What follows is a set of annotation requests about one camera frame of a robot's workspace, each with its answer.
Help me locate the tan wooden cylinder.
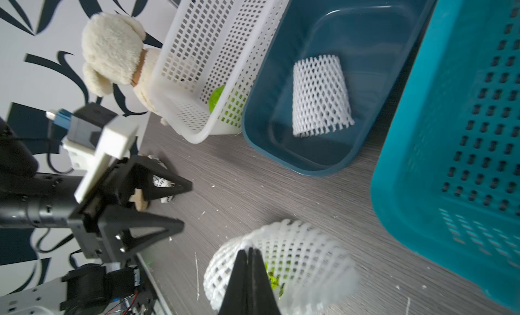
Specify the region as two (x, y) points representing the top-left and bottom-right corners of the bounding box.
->
(129, 188), (149, 212)

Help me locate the white perforated plastic basket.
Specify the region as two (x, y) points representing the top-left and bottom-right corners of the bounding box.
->
(150, 0), (290, 144)

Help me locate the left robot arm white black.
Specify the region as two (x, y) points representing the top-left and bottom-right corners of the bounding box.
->
(1, 116), (192, 314)

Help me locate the patterned small pouch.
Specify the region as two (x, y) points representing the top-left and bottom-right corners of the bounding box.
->
(148, 155), (175, 203)

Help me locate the dark blue plastic tub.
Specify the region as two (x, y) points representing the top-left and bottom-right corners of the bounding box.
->
(242, 0), (436, 176)

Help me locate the teal perforated plastic basket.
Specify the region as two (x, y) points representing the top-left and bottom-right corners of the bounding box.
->
(371, 0), (519, 312)

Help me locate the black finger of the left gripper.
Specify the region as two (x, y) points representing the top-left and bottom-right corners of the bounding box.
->
(117, 155), (193, 203)
(97, 205), (185, 254)

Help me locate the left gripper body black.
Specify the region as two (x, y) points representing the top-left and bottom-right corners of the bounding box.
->
(1, 172), (122, 262)

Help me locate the white plush dog toy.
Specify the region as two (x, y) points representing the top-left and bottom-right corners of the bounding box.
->
(81, 12), (161, 115)

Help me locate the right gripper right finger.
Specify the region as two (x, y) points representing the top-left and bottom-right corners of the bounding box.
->
(249, 248), (280, 315)

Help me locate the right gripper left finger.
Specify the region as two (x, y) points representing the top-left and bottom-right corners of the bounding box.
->
(218, 250), (248, 315)

